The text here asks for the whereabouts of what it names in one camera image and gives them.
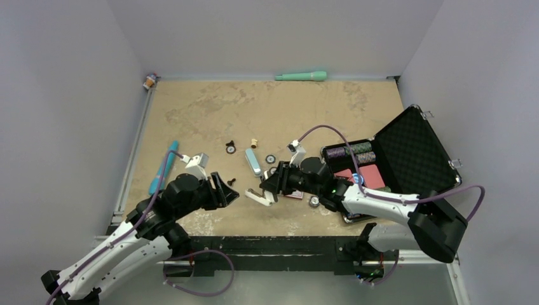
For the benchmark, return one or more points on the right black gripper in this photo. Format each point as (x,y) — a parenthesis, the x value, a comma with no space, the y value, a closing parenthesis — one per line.
(279,181)

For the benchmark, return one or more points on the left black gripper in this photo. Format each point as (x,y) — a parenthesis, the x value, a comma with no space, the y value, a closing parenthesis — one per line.
(222,193)

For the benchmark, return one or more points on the white stapler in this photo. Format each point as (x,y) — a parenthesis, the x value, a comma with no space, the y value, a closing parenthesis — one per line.
(259,197)

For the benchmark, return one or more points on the light blue stapler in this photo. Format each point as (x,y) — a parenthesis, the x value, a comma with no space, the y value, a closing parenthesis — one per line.
(253,162)

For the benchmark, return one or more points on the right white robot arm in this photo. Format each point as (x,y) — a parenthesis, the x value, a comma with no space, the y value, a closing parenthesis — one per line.
(431,225)

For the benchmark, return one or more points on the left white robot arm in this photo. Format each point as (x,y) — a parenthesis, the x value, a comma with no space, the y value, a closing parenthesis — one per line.
(151,233)

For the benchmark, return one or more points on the red staple box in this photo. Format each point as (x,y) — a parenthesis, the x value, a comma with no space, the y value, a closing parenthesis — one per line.
(295,195)

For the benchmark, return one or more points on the blue cylindrical tube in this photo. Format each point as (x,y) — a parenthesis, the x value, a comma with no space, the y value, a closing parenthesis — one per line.
(158,183)

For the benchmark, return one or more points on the red playing card deck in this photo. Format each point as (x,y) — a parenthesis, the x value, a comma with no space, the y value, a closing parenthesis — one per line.
(369,176)

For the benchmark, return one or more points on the green microphone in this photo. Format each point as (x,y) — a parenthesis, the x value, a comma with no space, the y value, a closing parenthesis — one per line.
(302,76)

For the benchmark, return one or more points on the black aluminium poker case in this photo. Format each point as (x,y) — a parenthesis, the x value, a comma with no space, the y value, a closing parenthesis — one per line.
(407,152)

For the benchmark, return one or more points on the small orange figurine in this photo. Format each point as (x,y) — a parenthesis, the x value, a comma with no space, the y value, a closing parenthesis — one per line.
(150,81)

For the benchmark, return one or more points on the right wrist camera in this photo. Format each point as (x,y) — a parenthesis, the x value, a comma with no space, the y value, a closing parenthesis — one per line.
(297,151)

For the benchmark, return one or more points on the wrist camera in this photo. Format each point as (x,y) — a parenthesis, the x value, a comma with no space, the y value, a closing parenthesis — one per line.
(196,165)
(297,151)

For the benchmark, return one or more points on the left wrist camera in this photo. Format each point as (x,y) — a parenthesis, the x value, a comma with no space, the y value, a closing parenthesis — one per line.
(196,165)

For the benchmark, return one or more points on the black base frame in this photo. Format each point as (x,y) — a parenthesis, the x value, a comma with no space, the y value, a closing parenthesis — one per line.
(339,255)

